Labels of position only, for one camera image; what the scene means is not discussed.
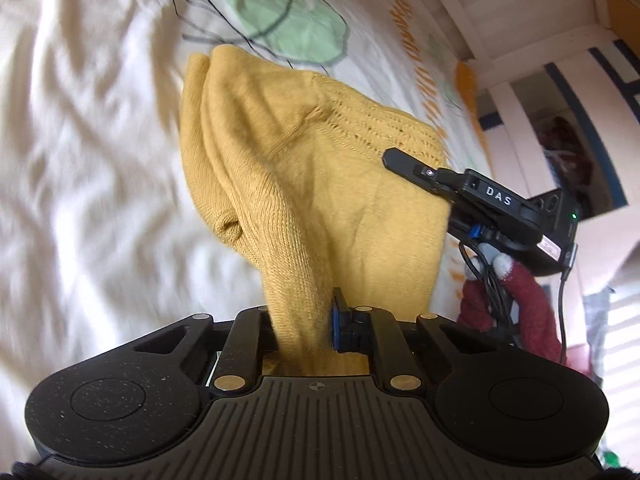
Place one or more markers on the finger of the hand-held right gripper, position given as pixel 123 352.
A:
pixel 410 167

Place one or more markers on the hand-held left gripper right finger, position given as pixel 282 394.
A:
pixel 334 330

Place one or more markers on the white printed bed sheet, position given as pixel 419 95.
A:
pixel 90 135

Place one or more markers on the mustard yellow knitted sweater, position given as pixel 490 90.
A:
pixel 310 185

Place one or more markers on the person's right hand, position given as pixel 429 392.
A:
pixel 495 262

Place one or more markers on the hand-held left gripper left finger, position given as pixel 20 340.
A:
pixel 250 340

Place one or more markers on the dark red cloth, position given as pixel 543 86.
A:
pixel 560 137

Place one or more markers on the white shelf with blue trim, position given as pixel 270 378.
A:
pixel 575 110

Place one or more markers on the white slatted bed board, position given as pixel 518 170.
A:
pixel 500 5

